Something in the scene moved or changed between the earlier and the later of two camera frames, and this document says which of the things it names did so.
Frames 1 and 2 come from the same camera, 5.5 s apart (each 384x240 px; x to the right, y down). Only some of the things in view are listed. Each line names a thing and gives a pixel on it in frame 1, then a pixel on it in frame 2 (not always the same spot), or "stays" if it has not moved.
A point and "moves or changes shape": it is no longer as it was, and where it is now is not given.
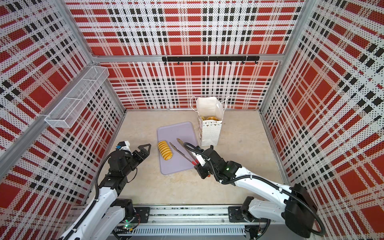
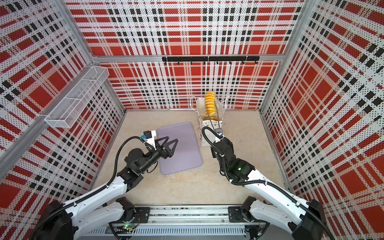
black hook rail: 217,59 stays
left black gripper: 141,157 → 165,154
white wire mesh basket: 67,113 stays
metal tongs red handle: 194,162 → 218,129
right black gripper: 199,169 → 231,147
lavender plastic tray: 172,157 stays
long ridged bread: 165,150 moves or changes shape
